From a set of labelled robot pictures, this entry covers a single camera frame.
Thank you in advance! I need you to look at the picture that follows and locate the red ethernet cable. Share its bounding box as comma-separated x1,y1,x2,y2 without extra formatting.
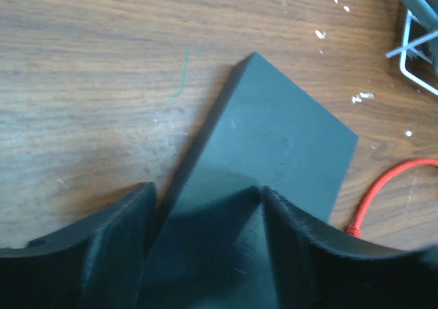
344,158,438,237

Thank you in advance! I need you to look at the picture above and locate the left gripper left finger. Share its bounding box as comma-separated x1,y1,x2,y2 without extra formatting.
1,183,157,308

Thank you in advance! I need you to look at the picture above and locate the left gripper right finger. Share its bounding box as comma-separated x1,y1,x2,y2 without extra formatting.
261,187,437,308

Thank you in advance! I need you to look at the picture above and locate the white wire dish rack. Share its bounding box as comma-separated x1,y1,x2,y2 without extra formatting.
386,0,437,95

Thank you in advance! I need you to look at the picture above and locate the grey cup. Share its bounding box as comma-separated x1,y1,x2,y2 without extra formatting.
400,0,437,32

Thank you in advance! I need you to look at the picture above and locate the black network switch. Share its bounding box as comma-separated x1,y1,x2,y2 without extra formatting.
138,53,358,308

